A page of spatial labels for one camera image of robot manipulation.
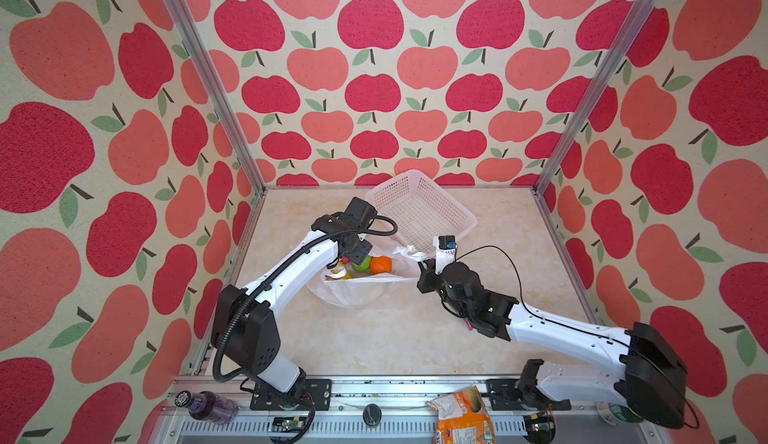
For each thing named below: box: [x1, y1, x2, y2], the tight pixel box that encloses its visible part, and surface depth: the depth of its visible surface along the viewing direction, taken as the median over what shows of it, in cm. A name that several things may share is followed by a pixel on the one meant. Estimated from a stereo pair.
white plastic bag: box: [306, 243, 430, 309], surface depth 80 cm
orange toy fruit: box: [370, 255, 393, 275], surface depth 95 cm
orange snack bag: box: [426, 385, 496, 444], surface depth 70 cm
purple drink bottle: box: [175, 390, 239, 425], surface depth 63 cm
